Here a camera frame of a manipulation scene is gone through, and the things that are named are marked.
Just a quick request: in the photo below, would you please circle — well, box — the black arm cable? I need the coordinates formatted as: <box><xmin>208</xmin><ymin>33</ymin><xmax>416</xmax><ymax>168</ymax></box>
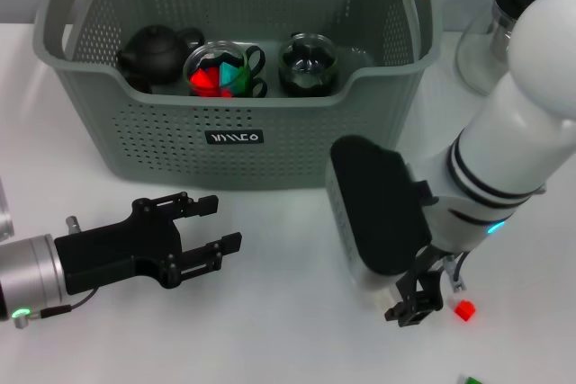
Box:
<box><xmin>40</xmin><ymin>287</ymin><xmax>98</xmax><ymax>317</ymax></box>
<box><xmin>454</xmin><ymin>249</ymin><xmax>470</xmax><ymax>286</ymax></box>

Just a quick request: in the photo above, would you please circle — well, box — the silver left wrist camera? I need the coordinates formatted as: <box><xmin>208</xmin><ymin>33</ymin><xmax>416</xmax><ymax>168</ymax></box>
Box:
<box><xmin>0</xmin><ymin>176</ymin><xmax>14</xmax><ymax>241</ymax></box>

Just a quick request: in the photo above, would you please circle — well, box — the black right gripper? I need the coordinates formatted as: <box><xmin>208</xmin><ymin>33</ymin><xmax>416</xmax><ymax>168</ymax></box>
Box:
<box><xmin>384</xmin><ymin>246</ymin><xmax>446</xmax><ymax>327</ymax></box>

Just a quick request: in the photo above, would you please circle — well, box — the teal square brick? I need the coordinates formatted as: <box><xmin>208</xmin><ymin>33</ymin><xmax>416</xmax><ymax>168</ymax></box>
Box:
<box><xmin>219</xmin><ymin>62</ymin><xmax>239</xmax><ymax>87</ymax></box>

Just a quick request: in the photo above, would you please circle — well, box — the black clay teapot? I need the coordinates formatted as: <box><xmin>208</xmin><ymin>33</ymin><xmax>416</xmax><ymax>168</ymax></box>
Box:
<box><xmin>115</xmin><ymin>23</ymin><xmax>207</xmax><ymax>85</ymax></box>

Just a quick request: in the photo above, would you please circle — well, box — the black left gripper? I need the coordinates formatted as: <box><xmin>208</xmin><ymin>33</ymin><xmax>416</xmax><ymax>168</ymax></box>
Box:
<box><xmin>53</xmin><ymin>192</ymin><xmax>243</xmax><ymax>295</ymax></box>

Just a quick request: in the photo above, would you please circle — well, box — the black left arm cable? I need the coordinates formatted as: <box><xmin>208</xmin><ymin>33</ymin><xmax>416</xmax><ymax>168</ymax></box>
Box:
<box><xmin>40</xmin><ymin>287</ymin><xmax>98</xmax><ymax>317</ymax></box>

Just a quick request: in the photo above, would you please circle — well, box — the silver right connector plug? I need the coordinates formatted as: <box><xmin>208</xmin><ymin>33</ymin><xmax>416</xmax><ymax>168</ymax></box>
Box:
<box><xmin>443</xmin><ymin>255</ymin><xmax>467</xmax><ymax>293</ymax></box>

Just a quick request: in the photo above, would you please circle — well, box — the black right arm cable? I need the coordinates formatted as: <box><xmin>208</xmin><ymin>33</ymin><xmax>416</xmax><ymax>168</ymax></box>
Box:
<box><xmin>454</xmin><ymin>249</ymin><xmax>470</xmax><ymax>286</ymax></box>

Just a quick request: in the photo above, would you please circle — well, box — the grey perforated storage basket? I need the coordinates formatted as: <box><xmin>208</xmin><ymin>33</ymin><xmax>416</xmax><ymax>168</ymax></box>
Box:
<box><xmin>33</xmin><ymin>0</ymin><xmax>445</xmax><ymax>190</ymax></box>

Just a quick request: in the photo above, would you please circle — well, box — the small black clay cup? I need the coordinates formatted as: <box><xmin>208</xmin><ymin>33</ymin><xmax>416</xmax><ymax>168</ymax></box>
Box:
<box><xmin>123</xmin><ymin>72</ymin><xmax>155</xmax><ymax>94</ymax></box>

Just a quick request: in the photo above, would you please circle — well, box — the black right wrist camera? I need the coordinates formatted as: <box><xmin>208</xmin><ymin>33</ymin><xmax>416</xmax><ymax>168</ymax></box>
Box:
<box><xmin>326</xmin><ymin>135</ymin><xmax>440</xmax><ymax>293</ymax></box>

